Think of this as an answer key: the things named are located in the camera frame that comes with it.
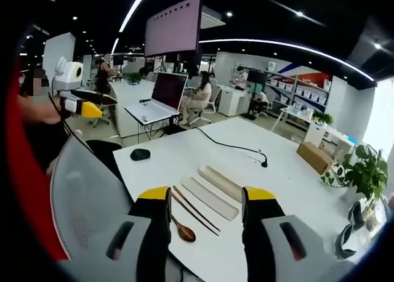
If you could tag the red cloth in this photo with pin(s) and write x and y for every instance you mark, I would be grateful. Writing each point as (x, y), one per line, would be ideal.
(21, 171)

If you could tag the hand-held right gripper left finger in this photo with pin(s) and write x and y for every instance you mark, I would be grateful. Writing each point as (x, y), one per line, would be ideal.
(123, 248)

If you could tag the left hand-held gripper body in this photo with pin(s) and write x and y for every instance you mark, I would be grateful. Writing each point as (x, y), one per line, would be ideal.
(69, 75)

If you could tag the large hanging monitor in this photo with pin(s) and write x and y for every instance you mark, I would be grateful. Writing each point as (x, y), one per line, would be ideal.
(172, 26)

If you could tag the green potted plant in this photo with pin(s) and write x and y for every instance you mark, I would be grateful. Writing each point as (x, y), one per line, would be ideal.
(366, 171)

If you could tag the green plant on counter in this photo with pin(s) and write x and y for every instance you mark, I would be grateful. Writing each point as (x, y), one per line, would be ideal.
(133, 77)

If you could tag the storage shelf with white bins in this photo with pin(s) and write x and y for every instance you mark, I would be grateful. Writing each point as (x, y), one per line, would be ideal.
(303, 92)

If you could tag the black screen on stand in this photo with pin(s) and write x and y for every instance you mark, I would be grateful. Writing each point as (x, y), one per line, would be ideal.
(256, 76)

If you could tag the black computer mouse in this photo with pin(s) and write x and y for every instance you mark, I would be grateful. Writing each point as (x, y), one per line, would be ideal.
(140, 154)

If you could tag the beige cutlery case base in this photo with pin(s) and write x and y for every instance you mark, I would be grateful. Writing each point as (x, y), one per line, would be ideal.
(221, 182)

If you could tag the small green plant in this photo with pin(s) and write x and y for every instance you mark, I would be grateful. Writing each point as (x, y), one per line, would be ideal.
(323, 118)

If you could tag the grey mesh office chair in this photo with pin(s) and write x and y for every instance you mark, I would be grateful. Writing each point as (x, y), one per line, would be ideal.
(89, 183)

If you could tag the white office chair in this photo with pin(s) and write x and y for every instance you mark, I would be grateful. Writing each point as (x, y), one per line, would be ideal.
(210, 105)

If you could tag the brown wooden spoon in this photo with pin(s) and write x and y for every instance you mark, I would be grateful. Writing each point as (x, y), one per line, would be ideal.
(186, 232)

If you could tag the person's black shirt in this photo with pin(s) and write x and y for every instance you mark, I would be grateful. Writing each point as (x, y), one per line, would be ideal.
(46, 143)

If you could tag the white cutlery case lid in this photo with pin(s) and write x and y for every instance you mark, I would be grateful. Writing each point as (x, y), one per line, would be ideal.
(210, 199)

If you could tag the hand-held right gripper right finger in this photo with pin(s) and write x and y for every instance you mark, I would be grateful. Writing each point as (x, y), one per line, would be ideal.
(271, 248)

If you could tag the white cabinet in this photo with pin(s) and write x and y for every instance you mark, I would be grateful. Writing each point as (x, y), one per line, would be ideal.
(232, 100)

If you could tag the white laptop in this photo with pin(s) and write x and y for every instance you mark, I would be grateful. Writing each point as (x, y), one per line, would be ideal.
(167, 92)

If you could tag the brown cardboard box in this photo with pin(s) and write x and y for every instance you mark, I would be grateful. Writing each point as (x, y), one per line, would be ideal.
(315, 157)

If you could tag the dark wooden chopstick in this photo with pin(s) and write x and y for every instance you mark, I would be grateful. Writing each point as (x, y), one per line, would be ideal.
(192, 212)
(197, 209)

